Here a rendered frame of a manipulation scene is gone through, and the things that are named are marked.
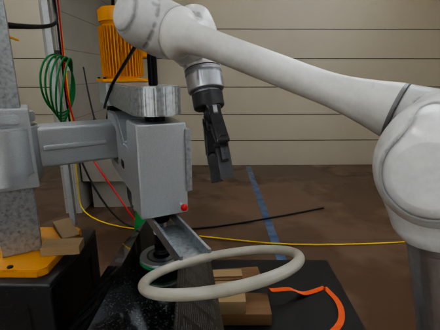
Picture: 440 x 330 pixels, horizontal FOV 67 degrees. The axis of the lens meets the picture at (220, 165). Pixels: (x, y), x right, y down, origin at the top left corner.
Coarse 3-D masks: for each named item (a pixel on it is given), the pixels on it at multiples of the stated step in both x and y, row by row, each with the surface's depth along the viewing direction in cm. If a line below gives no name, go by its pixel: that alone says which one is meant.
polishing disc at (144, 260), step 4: (148, 248) 169; (152, 248) 169; (144, 252) 165; (148, 252) 165; (152, 252) 165; (140, 256) 161; (144, 256) 161; (148, 256) 161; (152, 256) 161; (140, 260) 159; (144, 260) 158; (148, 260) 158; (152, 260) 158; (156, 260) 158; (160, 260) 158; (164, 260) 158; (168, 260) 158; (172, 260) 158; (144, 264) 156; (148, 264) 155; (152, 264) 155; (156, 264) 155; (160, 264) 155; (164, 264) 155
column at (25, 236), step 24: (0, 0) 150; (0, 24) 152; (0, 48) 154; (0, 72) 156; (0, 96) 158; (0, 192) 167; (24, 192) 173; (0, 216) 170; (24, 216) 175; (0, 240) 172; (24, 240) 178
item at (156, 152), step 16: (128, 128) 145; (144, 128) 134; (160, 128) 137; (176, 128) 140; (128, 144) 149; (144, 144) 136; (160, 144) 139; (176, 144) 142; (144, 160) 137; (160, 160) 141; (176, 160) 144; (144, 176) 139; (160, 176) 142; (176, 176) 146; (144, 192) 141; (160, 192) 144; (176, 192) 148; (144, 208) 143; (160, 208) 146; (176, 208) 149
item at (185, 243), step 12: (156, 228) 140; (168, 228) 148; (180, 228) 147; (168, 240) 127; (180, 240) 136; (192, 240) 134; (168, 252) 128; (180, 252) 127; (192, 252) 126; (204, 252) 123
